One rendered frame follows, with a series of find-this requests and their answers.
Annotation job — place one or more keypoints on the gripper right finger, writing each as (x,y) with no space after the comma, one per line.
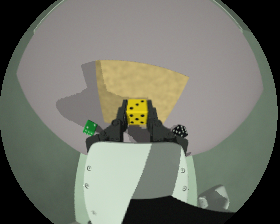
(158,132)

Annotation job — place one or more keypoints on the black die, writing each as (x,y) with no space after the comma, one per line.
(180,131)

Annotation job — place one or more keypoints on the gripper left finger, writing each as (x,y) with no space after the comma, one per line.
(115,131)

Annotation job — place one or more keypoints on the green die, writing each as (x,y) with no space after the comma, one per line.
(90,128)

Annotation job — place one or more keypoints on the tan mat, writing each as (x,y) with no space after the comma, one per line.
(118,80)

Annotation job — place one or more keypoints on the yellow die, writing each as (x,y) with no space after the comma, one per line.
(137,111)

